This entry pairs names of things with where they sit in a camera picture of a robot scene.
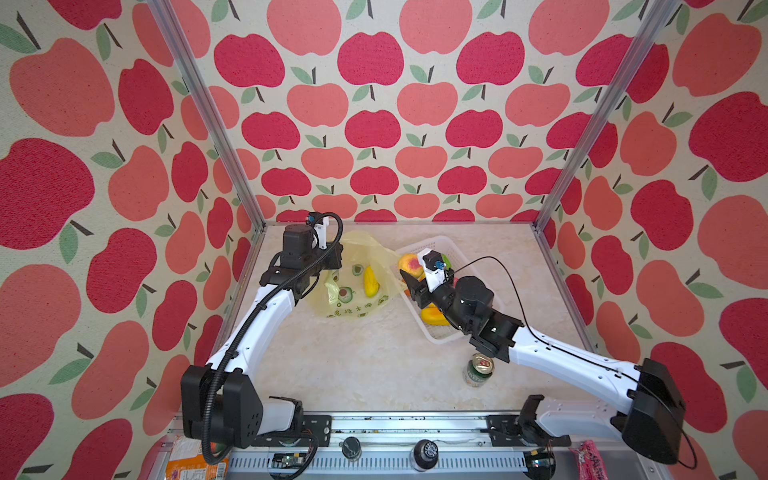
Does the yellow orange mango toy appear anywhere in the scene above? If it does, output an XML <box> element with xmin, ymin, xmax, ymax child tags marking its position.
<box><xmin>420</xmin><ymin>304</ymin><xmax>450</xmax><ymax>326</ymax></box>

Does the peach toy fruit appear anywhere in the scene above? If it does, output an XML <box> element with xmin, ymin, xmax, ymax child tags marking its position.
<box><xmin>398</xmin><ymin>253</ymin><xmax>424</xmax><ymax>279</ymax></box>

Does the yellow plastic bag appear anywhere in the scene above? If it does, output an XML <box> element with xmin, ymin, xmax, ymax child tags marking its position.
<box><xmin>306</xmin><ymin>231</ymin><xmax>403</xmax><ymax>318</ymax></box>

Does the yellow banana toy fruit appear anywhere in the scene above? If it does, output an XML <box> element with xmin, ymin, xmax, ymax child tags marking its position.
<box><xmin>363</xmin><ymin>266</ymin><xmax>380</xmax><ymax>298</ymax></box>

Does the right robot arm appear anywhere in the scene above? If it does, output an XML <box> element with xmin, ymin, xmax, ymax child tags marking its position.
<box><xmin>400</xmin><ymin>271</ymin><xmax>686</xmax><ymax>465</ymax></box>

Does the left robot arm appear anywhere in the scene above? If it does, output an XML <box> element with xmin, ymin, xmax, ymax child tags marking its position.
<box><xmin>181</xmin><ymin>212</ymin><xmax>343</xmax><ymax>463</ymax></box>

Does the green drink can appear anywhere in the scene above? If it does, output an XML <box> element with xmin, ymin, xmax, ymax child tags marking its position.
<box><xmin>463</xmin><ymin>353</ymin><xmax>495</xmax><ymax>388</ymax></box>

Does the black round knob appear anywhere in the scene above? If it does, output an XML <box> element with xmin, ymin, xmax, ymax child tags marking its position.
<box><xmin>409</xmin><ymin>439</ymin><xmax>439</xmax><ymax>472</ymax></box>

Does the small grey knob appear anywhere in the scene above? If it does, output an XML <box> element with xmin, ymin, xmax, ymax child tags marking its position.
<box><xmin>340</xmin><ymin>436</ymin><xmax>362</xmax><ymax>463</ymax></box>

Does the pink snack packet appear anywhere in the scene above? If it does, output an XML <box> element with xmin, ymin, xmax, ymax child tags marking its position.
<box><xmin>570</xmin><ymin>440</ymin><xmax>608</xmax><ymax>480</ymax></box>

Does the orange snack packet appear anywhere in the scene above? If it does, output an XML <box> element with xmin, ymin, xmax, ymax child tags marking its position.
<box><xmin>165</xmin><ymin>436</ymin><xmax>229</xmax><ymax>480</ymax></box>

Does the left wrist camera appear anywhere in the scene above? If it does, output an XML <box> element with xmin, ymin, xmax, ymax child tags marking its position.
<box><xmin>307</xmin><ymin>212</ymin><xmax>330</xmax><ymax>250</ymax></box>

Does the right aluminium corner post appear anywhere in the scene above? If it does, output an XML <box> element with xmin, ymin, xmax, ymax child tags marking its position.
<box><xmin>533</xmin><ymin>0</ymin><xmax>684</xmax><ymax>230</ymax></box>

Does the aluminium corner post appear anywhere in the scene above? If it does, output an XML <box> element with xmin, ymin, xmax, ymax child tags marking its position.
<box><xmin>533</xmin><ymin>0</ymin><xmax>684</xmax><ymax>230</ymax></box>
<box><xmin>148</xmin><ymin>0</ymin><xmax>266</xmax><ymax>235</ymax></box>

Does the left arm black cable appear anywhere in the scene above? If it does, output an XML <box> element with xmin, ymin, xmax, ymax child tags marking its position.
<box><xmin>200</xmin><ymin>211</ymin><xmax>345</xmax><ymax>466</ymax></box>

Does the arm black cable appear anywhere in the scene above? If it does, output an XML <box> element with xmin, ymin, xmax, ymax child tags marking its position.
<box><xmin>452</xmin><ymin>255</ymin><xmax>700</xmax><ymax>470</ymax></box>
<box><xmin>200</xmin><ymin>211</ymin><xmax>345</xmax><ymax>466</ymax></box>

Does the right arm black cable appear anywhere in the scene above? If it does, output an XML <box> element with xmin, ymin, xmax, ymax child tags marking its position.
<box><xmin>452</xmin><ymin>255</ymin><xmax>700</xmax><ymax>470</ymax></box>

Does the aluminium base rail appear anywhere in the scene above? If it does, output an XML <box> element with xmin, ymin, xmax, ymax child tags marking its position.
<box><xmin>152</xmin><ymin>410</ymin><xmax>661</xmax><ymax>480</ymax></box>

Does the left aluminium corner post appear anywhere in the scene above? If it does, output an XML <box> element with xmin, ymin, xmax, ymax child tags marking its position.
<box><xmin>148</xmin><ymin>0</ymin><xmax>266</xmax><ymax>235</ymax></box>

